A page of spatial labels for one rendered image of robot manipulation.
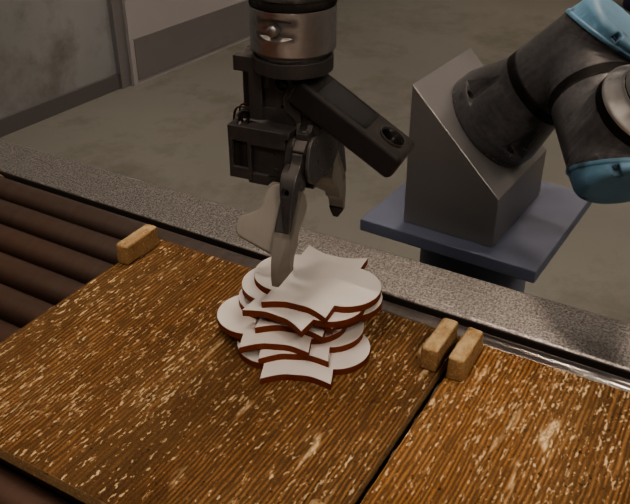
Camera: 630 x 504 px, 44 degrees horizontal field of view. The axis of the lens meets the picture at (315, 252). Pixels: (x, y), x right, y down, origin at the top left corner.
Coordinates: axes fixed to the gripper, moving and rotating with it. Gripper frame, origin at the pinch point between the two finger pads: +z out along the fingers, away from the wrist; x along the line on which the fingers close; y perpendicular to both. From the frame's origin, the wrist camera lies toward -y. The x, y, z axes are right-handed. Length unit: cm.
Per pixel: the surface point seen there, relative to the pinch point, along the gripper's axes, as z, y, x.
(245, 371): 9.1, 3.3, 9.6
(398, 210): 15.7, 3.3, -39.5
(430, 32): 103, 105, -429
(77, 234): 10.9, 37.4, -8.0
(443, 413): 9.1, -16.1, 7.7
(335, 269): 3.2, -1.3, -2.5
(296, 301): 3.2, 0.1, 4.4
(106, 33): 73, 228, -262
